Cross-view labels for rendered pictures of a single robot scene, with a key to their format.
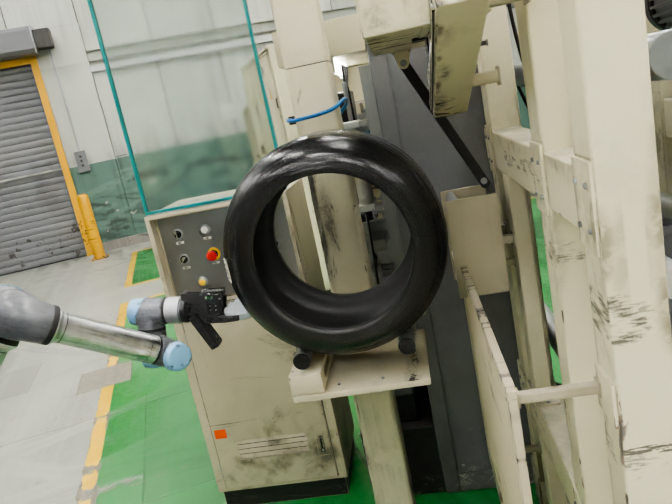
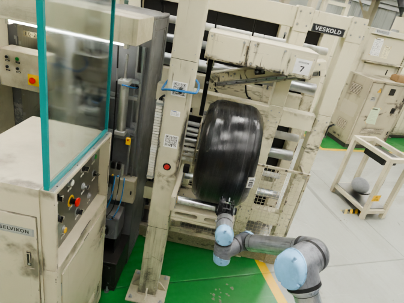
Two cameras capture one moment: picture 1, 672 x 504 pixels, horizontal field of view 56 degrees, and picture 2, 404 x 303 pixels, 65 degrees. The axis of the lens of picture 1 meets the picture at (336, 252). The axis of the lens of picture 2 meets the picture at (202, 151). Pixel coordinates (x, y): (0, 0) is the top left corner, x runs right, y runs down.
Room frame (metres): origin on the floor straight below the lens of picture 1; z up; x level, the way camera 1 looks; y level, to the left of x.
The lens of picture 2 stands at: (2.00, 1.58, 1.95)
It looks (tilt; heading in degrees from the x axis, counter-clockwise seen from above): 26 degrees down; 262
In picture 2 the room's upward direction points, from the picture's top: 12 degrees clockwise
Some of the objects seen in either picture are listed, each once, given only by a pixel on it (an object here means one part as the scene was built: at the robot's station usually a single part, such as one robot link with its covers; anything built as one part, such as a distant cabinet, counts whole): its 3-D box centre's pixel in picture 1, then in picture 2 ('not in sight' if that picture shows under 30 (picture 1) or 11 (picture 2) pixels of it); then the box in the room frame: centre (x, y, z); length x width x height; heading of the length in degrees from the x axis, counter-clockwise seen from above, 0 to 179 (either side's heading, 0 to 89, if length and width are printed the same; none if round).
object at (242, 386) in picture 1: (261, 342); (46, 260); (2.49, 0.38, 0.63); 0.56 x 0.41 x 1.27; 82
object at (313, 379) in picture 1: (314, 357); (202, 214); (1.72, 0.12, 0.83); 0.36 x 0.09 x 0.06; 172
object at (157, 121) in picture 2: not in sight; (156, 140); (2.04, -0.01, 1.19); 0.05 x 0.04 x 0.48; 82
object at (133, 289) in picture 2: not in sight; (148, 286); (1.95, -0.03, 0.02); 0.27 x 0.27 x 0.04; 82
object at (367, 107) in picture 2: not in sight; (367, 112); (-1.55, -3.74, 0.62); 0.91 x 0.58 x 1.25; 13
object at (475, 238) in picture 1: (473, 239); (184, 137); (1.86, -0.42, 1.05); 0.20 x 0.15 x 0.30; 172
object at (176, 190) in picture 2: not in sight; (178, 185); (1.87, -0.04, 0.90); 0.40 x 0.03 x 0.10; 82
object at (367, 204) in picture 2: not in sight; (368, 176); (-0.46, -1.57, 0.40); 0.60 x 0.35 x 0.80; 103
